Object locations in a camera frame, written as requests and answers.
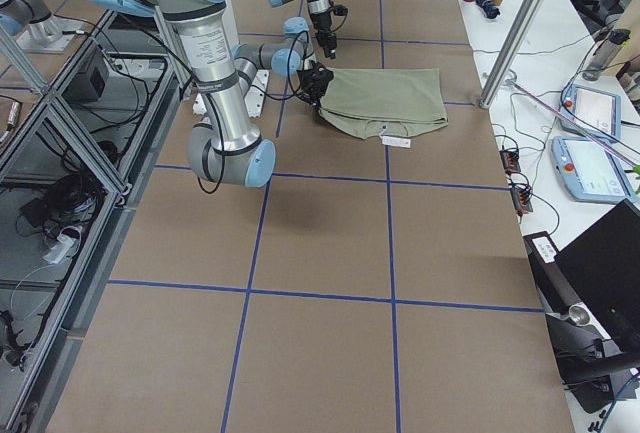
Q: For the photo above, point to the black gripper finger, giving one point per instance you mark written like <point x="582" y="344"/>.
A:
<point x="331" y="53"/>

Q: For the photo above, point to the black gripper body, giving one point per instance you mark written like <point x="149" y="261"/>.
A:
<point x="322" y="27"/>
<point x="313" y="82"/>

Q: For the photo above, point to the green long-sleeve shirt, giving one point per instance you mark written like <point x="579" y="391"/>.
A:
<point x="366" y="103"/>

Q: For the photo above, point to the white shirt price tag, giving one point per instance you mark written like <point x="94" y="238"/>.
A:
<point x="397" y="142"/>

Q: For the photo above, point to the folded dark blue umbrella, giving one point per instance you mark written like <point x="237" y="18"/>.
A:
<point x="490" y="10"/>

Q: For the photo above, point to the blue teach pendant far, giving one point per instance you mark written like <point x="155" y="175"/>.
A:
<point x="599" y="109"/>

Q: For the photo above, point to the blue teach pendant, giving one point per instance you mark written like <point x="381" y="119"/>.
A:
<point x="589" y="173"/>
<point x="599" y="109"/>

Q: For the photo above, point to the blue teach pendant near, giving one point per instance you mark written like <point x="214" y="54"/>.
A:
<point x="589" y="173"/>

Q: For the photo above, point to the long reacher grabber tool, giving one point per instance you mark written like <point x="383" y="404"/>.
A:
<point x="576" y="123"/>

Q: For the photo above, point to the black laptop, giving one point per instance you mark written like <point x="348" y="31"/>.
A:
<point x="599" y="268"/>

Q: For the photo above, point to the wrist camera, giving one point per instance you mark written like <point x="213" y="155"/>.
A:
<point x="339" y="10"/>

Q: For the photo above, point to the aluminium frame post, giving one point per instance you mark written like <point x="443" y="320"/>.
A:
<point x="515" y="37"/>

